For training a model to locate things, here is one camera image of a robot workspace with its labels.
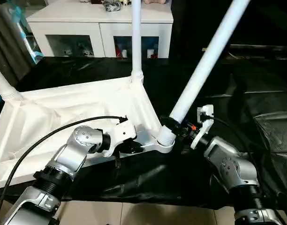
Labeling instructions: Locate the tan plush toy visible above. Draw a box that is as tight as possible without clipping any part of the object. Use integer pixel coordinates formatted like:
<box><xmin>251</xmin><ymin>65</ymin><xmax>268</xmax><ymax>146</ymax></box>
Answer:
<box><xmin>143</xmin><ymin>0</ymin><xmax>169</xmax><ymax>6</ymax></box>

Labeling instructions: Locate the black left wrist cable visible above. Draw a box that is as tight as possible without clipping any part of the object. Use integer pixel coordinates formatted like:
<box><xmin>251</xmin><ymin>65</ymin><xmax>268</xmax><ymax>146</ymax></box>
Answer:
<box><xmin>0</xmin><ymin>114</ymin><xmax>129</xmax><ymax>212</ymax></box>

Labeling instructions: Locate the grey curtain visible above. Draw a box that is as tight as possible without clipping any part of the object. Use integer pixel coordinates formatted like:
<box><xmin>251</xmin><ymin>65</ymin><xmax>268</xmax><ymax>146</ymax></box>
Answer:
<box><xmin>0</xmin><ymin>0</ymin><xmax>30</xmax><ymax>85</ymax></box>

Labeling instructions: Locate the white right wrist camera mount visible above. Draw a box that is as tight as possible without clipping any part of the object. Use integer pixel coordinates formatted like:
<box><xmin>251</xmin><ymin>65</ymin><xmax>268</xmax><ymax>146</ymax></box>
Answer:
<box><xmin>189</xmin><ymin>104</ymin><xmax>215</xmax><ymax>150</ymax></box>

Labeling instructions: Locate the white plastic table leg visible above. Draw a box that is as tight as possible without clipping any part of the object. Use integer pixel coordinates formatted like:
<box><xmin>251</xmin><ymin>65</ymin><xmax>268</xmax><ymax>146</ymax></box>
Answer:
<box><xmin>0</xmin><ymin>62</ymin><xmax>24</xmax><ymax>103</ymax></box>
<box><xmin>130</xmin><ymin>0</ymin><xmax>144</xmax><ymax>84</ymax></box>
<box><xmin>157</xmin><ymin>0</ymin><xmax>252</xmax><ymax>148</ymax></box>

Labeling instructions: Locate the red object behind glass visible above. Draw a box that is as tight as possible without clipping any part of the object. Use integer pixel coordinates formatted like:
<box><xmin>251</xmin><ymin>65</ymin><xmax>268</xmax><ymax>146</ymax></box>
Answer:
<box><xmin>114</xmin><ymin>41</ymin><xmax>123</xmax><ymax>59</ymax></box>

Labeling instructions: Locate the black mat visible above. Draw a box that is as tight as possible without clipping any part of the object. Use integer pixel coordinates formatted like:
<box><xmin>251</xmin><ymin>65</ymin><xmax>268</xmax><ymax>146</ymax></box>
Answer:
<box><xmin>0</xmin><ymin>56</ymin><xmax>287</xmax><ymax>211</ymax></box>

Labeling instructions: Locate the clear glass trinket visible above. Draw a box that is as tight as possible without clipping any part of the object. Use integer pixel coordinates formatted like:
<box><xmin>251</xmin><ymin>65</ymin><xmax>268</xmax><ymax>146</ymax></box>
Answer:
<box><xmin>103</xmin><ymin>0</ymin><xmax>122</xmax><ymax>13</ymax></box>

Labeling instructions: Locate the white cabinet with glass doors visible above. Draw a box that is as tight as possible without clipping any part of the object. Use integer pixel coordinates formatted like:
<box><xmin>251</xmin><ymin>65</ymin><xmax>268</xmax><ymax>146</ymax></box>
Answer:
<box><xmin>25</xmin><ymin>0</ymin><xmax>174</xmax><ymax>60</ymax></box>

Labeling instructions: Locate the white plastic table top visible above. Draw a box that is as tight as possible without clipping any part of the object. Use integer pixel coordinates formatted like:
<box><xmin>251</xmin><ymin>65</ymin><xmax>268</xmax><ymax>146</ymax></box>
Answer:
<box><xmin>0</xmin><ymin>75</ymin><xmax>176</xmax><ymax>186</ymax></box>

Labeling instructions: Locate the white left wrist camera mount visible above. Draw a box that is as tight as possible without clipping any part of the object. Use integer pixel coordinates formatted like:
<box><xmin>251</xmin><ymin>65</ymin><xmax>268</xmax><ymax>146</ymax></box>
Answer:
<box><xmin>102</xmin><ymin>119</ymin><xmax>137</xmax><ymax>158</ymax></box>

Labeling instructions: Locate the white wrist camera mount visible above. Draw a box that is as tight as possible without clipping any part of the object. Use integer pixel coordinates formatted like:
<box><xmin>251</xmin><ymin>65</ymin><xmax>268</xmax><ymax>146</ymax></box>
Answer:
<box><xmin>102</xmin><ymin>119</ymin><xmax>137</xmax><ymax>158</ymax></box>
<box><xmin>189</xmin><ymin>104</ymin><xmax>215</xmax><ymax>150</ymax></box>

